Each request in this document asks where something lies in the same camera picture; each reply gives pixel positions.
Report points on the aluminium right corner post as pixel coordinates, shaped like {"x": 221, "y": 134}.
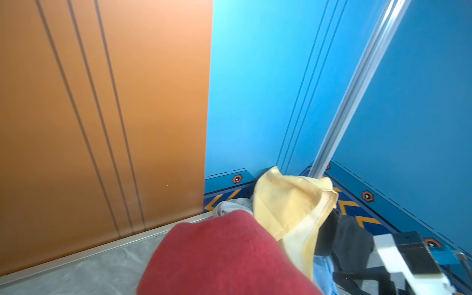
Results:
{"x": 376, "y": 47}

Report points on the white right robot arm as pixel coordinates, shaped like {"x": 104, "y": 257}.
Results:
{"x": 406, "y": 264}

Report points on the red cloth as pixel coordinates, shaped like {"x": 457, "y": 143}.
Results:
{"x": 228, "y": 255}

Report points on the light blue cloth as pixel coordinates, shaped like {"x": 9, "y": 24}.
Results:
{"x": 323, "y": 270}

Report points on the dark grey cloth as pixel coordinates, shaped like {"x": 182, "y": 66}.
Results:
{"x": 342, "y": 238}

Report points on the light grey ribbed cloth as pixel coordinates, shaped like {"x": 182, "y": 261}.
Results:
{"x": 229, "y": 206}

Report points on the yellow cloth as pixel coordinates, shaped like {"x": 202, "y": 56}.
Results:
{"x": 293, "y": 209}

